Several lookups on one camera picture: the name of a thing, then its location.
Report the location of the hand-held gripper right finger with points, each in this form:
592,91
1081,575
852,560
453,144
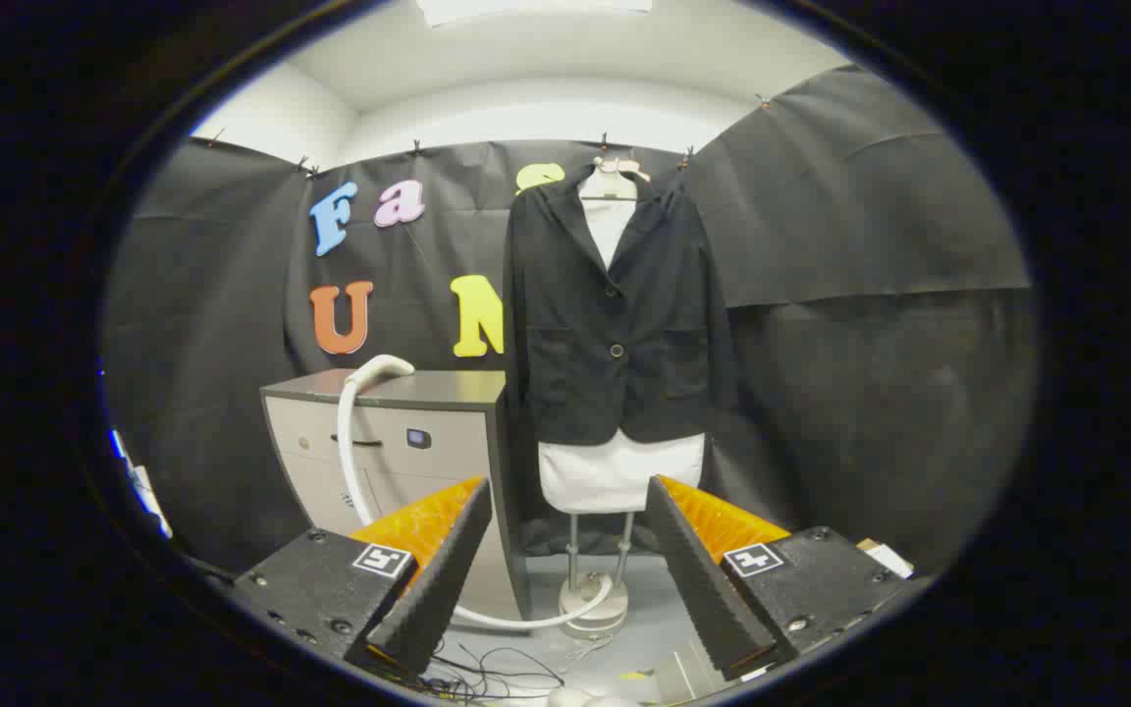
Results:
713,599

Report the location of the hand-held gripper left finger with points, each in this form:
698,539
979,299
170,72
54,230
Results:
428,599

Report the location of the garment steamer base with poles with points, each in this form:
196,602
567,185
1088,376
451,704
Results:
611,620

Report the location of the black jacket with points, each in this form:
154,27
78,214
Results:
575,324

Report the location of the beige plastic garment hanger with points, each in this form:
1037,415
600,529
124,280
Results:
610,185

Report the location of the grey cabinet with drawers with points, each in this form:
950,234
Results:
448,466

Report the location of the white dress form torso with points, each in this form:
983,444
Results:
615,471

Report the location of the cardboard box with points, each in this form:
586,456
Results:
886,558

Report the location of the black backdrop cloth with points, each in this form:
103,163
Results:
870,344

